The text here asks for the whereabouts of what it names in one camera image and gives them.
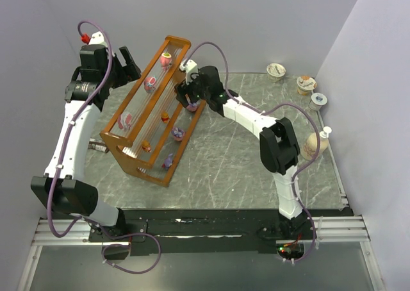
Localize pink ball purple bunny toy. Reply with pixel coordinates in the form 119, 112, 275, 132
171, 127, 185, 142

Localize small purple bunny toy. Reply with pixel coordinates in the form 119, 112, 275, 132
161, 153, 173, 170

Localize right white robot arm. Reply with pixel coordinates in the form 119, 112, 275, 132
174, 64, 302, 220

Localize brown chocolate bar wrapper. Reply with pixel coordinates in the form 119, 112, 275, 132
88, 138, 109, 153

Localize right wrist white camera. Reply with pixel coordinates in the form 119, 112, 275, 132
179, 59, 199, 85

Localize orange wooden tiered shelf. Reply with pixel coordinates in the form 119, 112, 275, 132
100, 35, 205, 187

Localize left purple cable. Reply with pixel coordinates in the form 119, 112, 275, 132
46, 21, 113, 237

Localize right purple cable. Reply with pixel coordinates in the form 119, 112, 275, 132
184, 42, 322, 265

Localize wrist white camera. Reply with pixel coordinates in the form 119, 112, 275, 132
179, 59, 199, 85
80, 31, 108, 47

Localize pink egg toy blue spots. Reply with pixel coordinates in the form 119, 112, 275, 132
143, 76, 157, 94

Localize purple cable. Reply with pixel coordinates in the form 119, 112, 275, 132
46, 21, 113, 237
184, 42, 322, 265

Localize white yogurt cup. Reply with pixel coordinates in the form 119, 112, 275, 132
266, 63, 286, 82

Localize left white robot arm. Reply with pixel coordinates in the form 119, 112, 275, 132
31, 44, 141, 237

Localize pink pot toy green top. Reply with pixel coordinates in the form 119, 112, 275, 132
160, 52, 172, 71

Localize beige soap pump bottle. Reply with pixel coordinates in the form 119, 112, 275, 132
301, 126, 332, 160

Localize orange yogurt cup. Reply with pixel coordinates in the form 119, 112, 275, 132
297, 76, 317, 96

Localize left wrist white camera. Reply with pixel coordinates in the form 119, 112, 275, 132
80, 31, 108, 47

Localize pink egg toy white frill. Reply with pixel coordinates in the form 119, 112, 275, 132
117, 112, 132, 131

